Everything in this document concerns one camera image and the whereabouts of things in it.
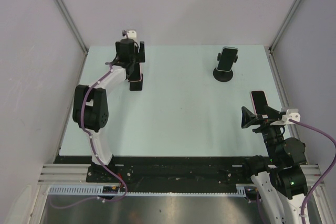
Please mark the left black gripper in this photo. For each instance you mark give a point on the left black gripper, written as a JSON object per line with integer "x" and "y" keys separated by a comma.
{"x": 140, "y": 56}

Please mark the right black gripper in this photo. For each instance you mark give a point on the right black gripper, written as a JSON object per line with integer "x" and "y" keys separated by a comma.
{"x": 248, "y": 118}

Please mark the pink phone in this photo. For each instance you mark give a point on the pink phone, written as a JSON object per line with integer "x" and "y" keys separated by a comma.
{"x": 259, "y": 101}
{"x": 135, "y": 74}

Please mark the black phone stand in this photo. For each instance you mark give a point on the black phone stand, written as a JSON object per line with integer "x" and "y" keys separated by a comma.
{"x": 136, "y": 82}

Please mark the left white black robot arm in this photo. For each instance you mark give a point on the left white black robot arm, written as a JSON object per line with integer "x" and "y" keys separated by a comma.
{"x": 90, "y": 106}

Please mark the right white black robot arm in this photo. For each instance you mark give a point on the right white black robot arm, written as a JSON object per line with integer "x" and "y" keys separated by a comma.
{"x": 279, "y": 179}

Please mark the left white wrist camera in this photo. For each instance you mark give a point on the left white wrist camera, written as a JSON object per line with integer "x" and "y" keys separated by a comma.
{"x": 130, "y": 34}

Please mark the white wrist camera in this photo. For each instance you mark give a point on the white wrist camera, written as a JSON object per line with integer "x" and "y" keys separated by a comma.
{"x": 130, "y": 34}
{"x": 286, "y": 117}

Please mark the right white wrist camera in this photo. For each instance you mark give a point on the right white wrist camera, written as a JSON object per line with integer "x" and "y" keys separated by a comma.
{"x": 286, "y": 117}

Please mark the black round-base phone mount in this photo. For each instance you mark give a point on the black round-base phone mount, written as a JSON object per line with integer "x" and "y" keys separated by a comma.
{"x": 222, "y": 76}

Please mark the white phone in car mount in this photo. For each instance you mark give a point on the white phone in car mount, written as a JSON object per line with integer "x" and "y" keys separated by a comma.
{"x": 226, "y": 58}

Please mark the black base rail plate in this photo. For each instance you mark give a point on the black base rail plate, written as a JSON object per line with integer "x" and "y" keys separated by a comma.
{"x": 167, "y": 174}

